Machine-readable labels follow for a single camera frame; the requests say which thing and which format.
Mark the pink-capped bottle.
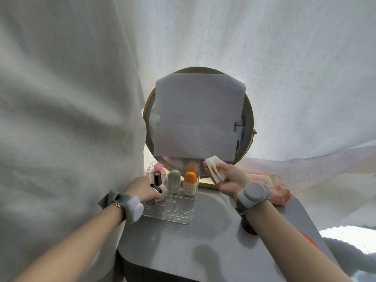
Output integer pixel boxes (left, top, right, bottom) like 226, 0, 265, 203
152, 163, 167, 185

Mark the person's left forearm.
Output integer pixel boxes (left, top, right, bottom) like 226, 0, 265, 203
11, 203, 126, 282

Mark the white paper sheet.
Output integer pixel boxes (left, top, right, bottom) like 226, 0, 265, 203
153, 71, 246, 162

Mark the pink wet wipes pack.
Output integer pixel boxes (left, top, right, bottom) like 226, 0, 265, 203
239, 170, 292, 206

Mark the grey roll-on bottle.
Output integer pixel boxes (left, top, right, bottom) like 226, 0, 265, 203
167, 169, 181, 194

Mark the white curtain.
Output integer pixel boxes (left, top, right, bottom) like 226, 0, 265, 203
0, 0, 148, 282

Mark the red round object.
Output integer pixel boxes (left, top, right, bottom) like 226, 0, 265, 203
299, 231, 319, 249

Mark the dark brown round object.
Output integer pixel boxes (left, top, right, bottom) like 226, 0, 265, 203
240, 217, 259, 235

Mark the person's right forearm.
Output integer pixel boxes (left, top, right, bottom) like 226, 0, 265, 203
245, 199, 352, 282

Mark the grey scalloped cloth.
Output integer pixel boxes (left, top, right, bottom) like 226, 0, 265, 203
318, 225, 376, 282

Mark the white cotton pad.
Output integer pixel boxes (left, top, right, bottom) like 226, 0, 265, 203
204, 155, 227, 184

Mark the gold bracelet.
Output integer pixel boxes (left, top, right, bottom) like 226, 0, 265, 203
107, 202, 126, 221

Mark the lavender cloth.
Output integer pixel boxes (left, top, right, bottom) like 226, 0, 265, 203
234, 145, 376, 195

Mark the grey left wrist tracker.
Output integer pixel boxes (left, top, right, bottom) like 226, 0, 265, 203
98, 190, 145, 224

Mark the white backdrop sheet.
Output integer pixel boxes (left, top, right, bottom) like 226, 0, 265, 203
113, 0, 376, 162

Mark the clear acrylic organizer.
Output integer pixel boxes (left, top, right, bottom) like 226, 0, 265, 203
143, 160, 201, 225

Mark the small black-capped bottle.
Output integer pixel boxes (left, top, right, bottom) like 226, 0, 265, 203
150, 184, 164, 202

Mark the person's right hand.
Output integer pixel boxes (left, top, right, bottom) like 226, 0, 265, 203
203, 161, 250, 200

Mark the person's left hand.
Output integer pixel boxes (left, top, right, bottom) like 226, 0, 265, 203
124, 176, 162, 204

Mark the orange-capped white bottle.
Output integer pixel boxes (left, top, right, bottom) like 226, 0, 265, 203
183, 172, 198, 197

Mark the grey wrist tracker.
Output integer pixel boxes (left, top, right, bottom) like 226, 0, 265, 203
236, 182, 271, 216
98, 190, 145, 224

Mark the round gold-framed mirror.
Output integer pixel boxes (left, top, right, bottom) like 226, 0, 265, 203
142, 66, 258, 190

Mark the grey right wrist tracker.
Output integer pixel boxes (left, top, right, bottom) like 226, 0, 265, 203
236, 182, 271, 216

